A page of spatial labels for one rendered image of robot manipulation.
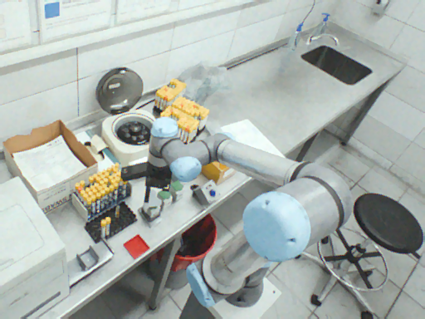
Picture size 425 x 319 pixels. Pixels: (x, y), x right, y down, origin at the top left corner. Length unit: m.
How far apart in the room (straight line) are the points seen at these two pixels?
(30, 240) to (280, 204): 0.62
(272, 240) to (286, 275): 1.82
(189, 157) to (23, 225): 0.47
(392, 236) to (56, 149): 1.63
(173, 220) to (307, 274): 1.35
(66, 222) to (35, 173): 0.22
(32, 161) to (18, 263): 0.58
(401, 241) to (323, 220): 1.43
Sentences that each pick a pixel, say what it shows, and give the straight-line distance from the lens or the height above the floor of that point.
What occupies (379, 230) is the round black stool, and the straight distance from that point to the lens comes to 2.09.
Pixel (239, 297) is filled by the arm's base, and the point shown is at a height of 0.94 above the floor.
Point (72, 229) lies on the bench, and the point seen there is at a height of 0.88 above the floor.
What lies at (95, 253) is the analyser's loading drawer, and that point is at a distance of 1.22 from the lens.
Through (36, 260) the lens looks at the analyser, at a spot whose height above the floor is 1.17.
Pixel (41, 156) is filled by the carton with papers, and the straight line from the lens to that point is 1.48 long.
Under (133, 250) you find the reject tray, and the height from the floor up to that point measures 0.88.
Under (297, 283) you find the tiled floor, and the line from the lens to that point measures 2.50.
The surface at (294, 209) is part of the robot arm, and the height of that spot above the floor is 1.55.
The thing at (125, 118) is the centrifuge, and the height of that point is 0.98.
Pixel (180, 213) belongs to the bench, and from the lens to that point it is 1.41.
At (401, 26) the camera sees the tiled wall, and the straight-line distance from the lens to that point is 3.18.
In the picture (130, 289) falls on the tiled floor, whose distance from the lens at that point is 2.20.
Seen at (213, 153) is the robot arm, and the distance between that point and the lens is 1.02.
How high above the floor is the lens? 2.03
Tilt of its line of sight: 41 degrees down
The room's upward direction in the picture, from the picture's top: 11 degrees clockwise
